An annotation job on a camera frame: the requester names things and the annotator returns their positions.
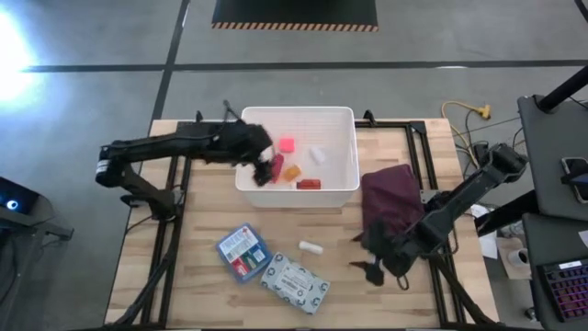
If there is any yellow extension cable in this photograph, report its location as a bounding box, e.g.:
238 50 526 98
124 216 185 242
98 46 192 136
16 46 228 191
440 100 492 167

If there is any maroon fabric pouch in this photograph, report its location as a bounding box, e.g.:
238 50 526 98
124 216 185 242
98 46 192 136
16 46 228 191
359 163 426 252

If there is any black cable bundle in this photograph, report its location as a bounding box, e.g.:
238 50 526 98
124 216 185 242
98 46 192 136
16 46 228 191
454 108 525 172

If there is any white gauze roll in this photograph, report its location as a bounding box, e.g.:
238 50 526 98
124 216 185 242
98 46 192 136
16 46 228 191
298 239 325 256
308 145 327 166

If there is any smartphone in holder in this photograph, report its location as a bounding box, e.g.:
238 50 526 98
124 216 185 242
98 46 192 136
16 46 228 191
560 155 588 205

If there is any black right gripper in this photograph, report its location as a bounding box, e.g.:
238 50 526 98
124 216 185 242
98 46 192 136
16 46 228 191
348 219 424 288

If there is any blue first aid kit box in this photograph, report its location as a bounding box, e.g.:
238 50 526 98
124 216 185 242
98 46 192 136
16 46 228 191
215 223 274 284

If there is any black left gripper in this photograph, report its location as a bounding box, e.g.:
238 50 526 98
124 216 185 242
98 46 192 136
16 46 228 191
219 120 276 188

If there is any dark device with blue light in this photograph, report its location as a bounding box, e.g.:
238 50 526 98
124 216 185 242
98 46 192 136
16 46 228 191
0 176 75 242

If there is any orange pill bottle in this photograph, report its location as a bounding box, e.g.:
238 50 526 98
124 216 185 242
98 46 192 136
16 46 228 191
281 164 303 184

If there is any white paper sheet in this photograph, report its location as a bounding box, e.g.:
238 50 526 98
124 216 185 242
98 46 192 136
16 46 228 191
469 203 500 260

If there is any white package with navy print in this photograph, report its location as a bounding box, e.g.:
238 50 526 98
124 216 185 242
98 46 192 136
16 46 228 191
259 251 332 316

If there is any grey side desk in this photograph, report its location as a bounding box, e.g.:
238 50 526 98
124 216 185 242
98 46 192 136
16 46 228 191
516 93 588 331

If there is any backlit purple keyboard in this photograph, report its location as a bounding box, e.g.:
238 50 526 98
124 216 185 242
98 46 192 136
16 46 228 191
536 257 588 324

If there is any white perforated plastic basket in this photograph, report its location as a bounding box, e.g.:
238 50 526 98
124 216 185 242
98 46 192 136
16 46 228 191
234 105 361 210

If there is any crimson packet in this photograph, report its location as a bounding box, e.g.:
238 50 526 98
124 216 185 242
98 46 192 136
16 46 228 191
270 153 286 185

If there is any black aluminium table frame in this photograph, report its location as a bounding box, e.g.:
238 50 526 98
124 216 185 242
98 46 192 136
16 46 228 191
108 109 500 331

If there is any black hazard-striped floor mat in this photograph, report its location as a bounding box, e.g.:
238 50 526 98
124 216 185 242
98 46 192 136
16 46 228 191
210 0 380 33

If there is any black pole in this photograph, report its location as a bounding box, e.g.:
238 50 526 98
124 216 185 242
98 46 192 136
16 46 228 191
536 63 588 114

